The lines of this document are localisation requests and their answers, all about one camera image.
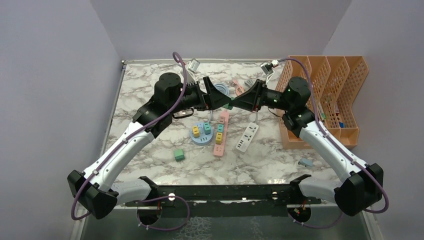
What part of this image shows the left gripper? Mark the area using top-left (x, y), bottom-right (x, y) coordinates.
top-left (168, 76), bottom-right (231, 114)

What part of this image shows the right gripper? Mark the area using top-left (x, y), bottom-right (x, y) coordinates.
top-left (229, 79), bottom-right (293, 112)

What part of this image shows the teal plug adapter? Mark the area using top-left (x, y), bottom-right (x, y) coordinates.
top-left (203, 122), bottom-right (212, 135)
top-left (217, 124), bottom-right (225, 133)

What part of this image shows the yellow plug adapter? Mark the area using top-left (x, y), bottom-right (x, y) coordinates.
top-left (192, 125), bottom-right (200, 138)
top-left (215, 132), bottom-right (223, 145)

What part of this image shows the green plug adapter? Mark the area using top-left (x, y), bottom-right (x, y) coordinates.
top-left (173, 148), bottom-right (185, 162)
top-left (222, 97), bottom-right (234, 110)

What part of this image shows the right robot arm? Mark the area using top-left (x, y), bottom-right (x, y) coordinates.
top-left (231, 77), bottom-right (389, 216)

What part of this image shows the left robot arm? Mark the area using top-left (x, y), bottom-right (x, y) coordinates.
top-left (67, 72), bottom-right (232, 221)

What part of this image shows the blue round power strip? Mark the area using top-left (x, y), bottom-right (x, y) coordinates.
top-left (189, 122), bottom-right (214, 146)

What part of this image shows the white power strip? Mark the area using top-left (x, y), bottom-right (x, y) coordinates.
top-left (235, 122), bottom-right (259, 153)

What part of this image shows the pink long power strip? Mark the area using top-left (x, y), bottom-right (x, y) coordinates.
top-left (213, 110), bottom-right (230, 157)

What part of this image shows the orange plastic file rack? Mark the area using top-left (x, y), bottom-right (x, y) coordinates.
top-left (294, 55), bottom-right (369, 150)

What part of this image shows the blue coiled power cable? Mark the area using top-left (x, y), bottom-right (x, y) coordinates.
top-left (211, 83), bottom-right (230, 97)

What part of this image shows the pink power strip cable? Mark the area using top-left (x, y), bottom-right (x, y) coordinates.
top-left (231, 78), bottom-right (246, 97)

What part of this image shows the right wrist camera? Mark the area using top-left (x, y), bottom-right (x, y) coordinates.
top-left (260, 59), bottom-right (280, 84)

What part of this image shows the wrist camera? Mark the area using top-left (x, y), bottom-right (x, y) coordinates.
top-left (260, 59), bottom-right (280, 84)
top-left (186, 58), bottom-right (200, 73)

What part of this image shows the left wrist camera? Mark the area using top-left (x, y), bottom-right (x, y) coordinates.
top-left (186, 58), bottom-right (200, 73)

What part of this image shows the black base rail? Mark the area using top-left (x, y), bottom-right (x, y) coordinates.
top-left (125, 184), bottom-right (322, 218)

